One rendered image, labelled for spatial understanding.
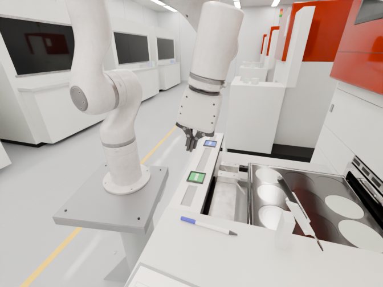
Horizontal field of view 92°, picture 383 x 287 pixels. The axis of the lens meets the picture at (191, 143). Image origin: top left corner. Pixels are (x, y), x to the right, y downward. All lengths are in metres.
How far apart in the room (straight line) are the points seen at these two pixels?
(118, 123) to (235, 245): 0.50
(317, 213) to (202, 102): 0.50
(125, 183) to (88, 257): 1.05
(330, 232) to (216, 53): 0.56
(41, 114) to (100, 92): 2.79
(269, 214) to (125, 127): 0.54
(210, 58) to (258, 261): 0.42
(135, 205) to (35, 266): 1.27
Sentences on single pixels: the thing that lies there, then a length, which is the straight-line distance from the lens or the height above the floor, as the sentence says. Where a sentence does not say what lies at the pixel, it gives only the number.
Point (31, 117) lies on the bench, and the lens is 3.53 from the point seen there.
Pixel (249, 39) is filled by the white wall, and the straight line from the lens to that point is 8.46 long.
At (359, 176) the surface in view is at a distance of 0.92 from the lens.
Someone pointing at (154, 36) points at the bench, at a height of 1.72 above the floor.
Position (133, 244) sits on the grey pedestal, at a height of 0.55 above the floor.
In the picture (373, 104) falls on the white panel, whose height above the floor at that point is 1.17.
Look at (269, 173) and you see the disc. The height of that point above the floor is 0.90.
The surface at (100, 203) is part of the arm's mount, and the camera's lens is 0.76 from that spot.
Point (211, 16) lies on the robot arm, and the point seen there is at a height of 1.40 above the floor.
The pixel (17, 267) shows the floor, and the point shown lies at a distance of 1.96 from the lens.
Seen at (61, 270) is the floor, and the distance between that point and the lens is 1.78.
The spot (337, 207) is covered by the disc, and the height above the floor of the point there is 0.90.
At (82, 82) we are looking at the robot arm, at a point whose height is 1.27.
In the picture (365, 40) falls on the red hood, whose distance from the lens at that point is 1.01.
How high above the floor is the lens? 1.35
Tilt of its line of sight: 27 degrees down
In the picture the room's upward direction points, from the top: straight up
